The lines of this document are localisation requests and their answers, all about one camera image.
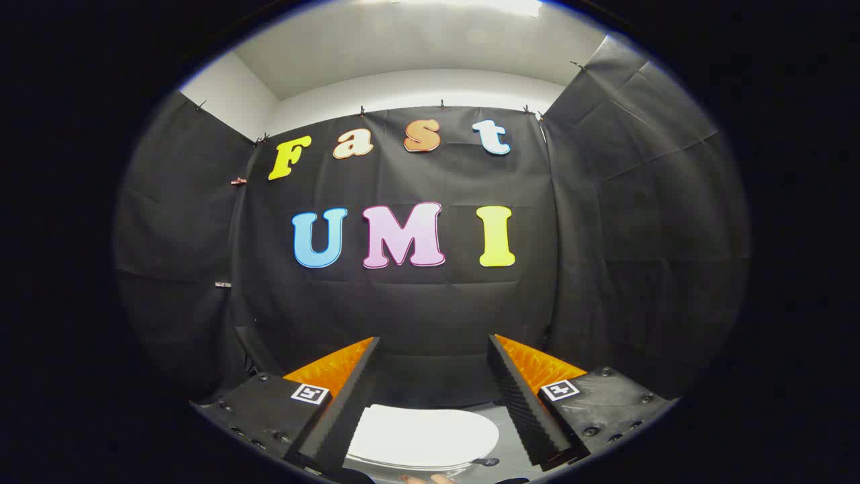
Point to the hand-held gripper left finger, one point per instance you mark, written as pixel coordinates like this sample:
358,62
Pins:
349,403

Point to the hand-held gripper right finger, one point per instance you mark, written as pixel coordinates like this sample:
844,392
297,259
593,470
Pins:
517,403

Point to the black backdrop cloth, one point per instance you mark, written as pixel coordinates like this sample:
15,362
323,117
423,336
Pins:
416,302

